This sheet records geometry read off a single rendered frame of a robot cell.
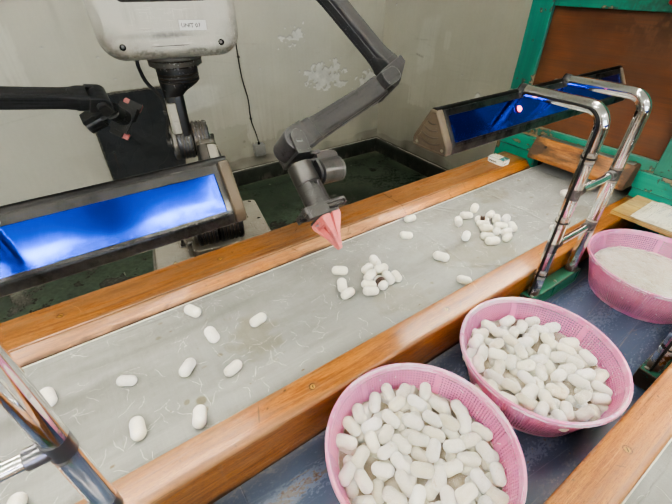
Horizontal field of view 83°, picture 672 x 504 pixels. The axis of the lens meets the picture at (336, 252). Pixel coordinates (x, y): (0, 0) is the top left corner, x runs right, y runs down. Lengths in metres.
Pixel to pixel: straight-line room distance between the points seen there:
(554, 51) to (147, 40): 1.14
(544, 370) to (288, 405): 0.43
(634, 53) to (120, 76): 2.33
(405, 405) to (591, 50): 1.13
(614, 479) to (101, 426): 0.71
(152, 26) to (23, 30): 1.53
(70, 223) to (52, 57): 2.16
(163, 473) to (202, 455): 0.05
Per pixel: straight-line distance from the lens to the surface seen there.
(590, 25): 1.43
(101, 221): 0.46
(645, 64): 1.37
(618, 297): 1.04
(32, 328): 0.90
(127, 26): 1.11
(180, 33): 1.11
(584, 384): 0.77
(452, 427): 0.65
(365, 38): 1.19
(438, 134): 0.68
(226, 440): 0.61
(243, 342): 0.74
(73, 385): 0.79
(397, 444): 0.62
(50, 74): 2.61
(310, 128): 0.88
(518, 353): 0.77
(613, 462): 0.68
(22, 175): 2.75
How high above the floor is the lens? 1.29
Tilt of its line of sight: 36 degrees down
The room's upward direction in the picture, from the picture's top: straight up
